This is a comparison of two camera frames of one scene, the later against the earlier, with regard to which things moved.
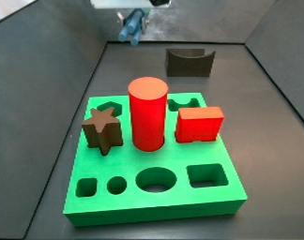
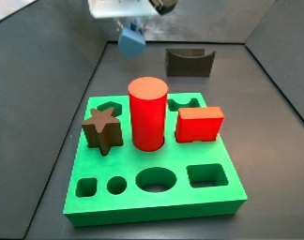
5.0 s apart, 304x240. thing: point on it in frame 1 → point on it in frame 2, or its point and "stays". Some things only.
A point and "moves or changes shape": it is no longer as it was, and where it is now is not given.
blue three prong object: x=132 y=26 moves or changes shape
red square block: x=199 y=124 stays
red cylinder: x=149 y=91 stays
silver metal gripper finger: x=144 y=24 stays
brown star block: x=102 y=129 stays
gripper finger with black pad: x=121 y=16 → x=120 y=26
